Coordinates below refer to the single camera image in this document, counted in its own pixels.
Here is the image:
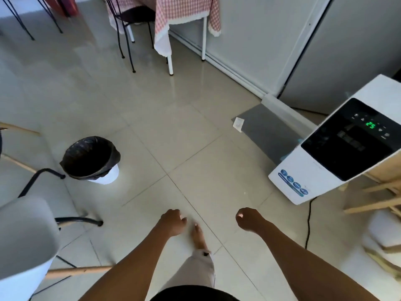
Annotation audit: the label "white table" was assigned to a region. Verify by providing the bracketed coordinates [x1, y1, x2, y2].
[128, 15, 208, 76]

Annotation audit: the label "white air cooler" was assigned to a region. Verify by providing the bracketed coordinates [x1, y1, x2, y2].
[268, 74, 401, 206]

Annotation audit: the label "person's left hand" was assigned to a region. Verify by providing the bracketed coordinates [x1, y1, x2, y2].
[156, 209, 188, 238]

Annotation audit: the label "black power cable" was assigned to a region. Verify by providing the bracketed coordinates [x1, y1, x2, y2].
[304, 195, 315, 250]

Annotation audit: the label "person's right forearm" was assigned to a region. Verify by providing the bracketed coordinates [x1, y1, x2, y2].
[258, 221, 381, 301]

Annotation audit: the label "black shirt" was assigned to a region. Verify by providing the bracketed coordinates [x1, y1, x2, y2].
[150, 285, 241, 301]

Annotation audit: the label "person's bare foot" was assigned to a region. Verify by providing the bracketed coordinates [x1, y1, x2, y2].
[191, 223, 208, 251]

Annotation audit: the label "black bin bag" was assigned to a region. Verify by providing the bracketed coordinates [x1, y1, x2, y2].
[60, 136, 121, 181]

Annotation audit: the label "red checkered tablecloth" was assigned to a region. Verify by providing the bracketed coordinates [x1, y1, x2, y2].
[106, 0, 222, 57]

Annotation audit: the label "grey floor mat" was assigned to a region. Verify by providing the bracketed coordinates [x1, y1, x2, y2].
[231, 103, 302, 165]

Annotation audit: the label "white chair with wooden legs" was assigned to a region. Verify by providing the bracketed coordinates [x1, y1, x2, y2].
[0, 197, 114, 301]

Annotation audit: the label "white trash bin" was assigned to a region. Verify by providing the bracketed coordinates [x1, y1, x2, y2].
[85, 163, 120, 185]

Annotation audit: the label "black wire chair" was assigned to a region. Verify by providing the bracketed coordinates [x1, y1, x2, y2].
[104, 0, 158, 74]

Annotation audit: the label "person's right hand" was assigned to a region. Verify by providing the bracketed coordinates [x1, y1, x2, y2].
[235, 207, 267, 234]

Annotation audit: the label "red object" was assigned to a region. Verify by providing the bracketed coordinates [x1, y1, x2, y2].
[42, 0, 79, 18]

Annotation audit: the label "white seat with wooden legs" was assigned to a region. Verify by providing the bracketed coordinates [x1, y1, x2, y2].
[361, 210, 401, 274]

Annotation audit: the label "beige trouser leg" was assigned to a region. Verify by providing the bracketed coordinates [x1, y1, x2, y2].
[162, 249, 216, 289]

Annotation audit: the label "wooden chair leg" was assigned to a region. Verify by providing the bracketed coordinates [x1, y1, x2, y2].
[0, 153, 37, 174]
[0, 122, 41, 136]

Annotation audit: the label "person's left forearm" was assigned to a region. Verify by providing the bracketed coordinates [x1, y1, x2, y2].
[78, 225, 172, 301]

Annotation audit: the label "light wooden chair frame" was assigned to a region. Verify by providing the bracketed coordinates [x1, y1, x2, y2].
[342, 158, 401, 218]

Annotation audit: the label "black wire chair legs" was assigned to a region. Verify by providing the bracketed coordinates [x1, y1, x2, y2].
[0, 0, 63, 41]

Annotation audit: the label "black metal chair frame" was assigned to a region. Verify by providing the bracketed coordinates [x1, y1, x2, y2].
[18, 168, 104, 228]

